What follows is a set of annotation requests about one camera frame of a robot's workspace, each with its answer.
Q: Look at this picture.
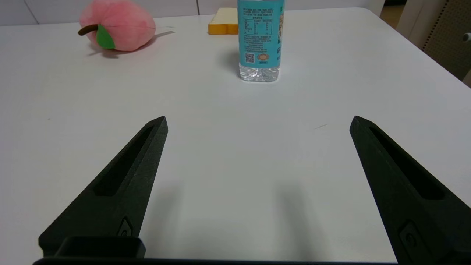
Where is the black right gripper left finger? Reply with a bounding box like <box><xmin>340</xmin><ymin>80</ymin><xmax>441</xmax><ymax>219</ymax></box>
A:
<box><xmin>39</xmin><ymin>116</ymin><xmax>169</xmax><ymax>257</ymax></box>

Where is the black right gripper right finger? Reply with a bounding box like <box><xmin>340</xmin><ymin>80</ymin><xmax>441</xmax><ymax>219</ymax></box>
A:
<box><xmin>349</xmin><ymin>116</ymin><xmax>471</xmax><ymax>263</ymax></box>

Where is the brown perforated panel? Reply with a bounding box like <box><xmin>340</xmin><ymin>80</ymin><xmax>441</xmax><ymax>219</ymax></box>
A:
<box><xmin>421</xmin><ymin>0</ymin><xmax>471</xmax><ymax>81</ymax></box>

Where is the pink plush peach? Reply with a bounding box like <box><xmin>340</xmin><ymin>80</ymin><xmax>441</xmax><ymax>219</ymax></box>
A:
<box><xmin>78</xmin><ymin>0</ymin><xmax>156</xmax><ymax>52</ymax></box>

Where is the toast bread slice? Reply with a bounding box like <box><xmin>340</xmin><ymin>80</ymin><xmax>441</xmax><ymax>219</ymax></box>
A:
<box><xmin>208</xmin><ymin>7</ymin><xmax>239</xmax><ymax>35</ymax></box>

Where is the water bottle with blue label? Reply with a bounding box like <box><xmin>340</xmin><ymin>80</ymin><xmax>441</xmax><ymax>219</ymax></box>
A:
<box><xmin>237</xmin><ymin>0</ymin><xmax>286</xmax><ymax>82</ymax></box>

